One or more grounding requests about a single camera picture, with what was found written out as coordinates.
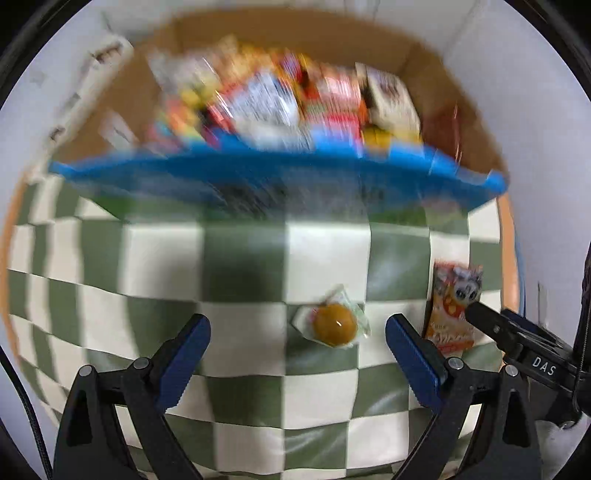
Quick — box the cardboard box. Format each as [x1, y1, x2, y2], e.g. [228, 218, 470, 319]
[44, 11, 511, 217]

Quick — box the green white checkered tablecloth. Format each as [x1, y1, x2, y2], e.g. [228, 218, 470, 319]
[0, 175, 527, 480]

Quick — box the pile of mixed snacks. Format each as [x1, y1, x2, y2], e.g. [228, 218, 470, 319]
[148, 37, 462, 158]

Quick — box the brown egg snack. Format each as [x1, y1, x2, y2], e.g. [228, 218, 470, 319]
[290, 284, 372, 349]

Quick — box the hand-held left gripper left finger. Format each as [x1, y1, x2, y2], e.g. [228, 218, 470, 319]
[54, 314, 212, 480]

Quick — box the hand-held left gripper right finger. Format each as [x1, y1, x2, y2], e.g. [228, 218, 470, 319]
[385, 314, 541, 480]

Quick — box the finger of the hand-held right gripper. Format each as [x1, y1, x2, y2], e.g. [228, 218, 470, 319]
[501, 308, 568, 348]
[465, 302, 527, 354]

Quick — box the black cable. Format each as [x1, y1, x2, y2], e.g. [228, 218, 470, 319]
[0, 344, 49, 480]

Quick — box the orange white panda snack packet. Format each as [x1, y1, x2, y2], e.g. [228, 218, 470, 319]
[421, 261, 485, 356]

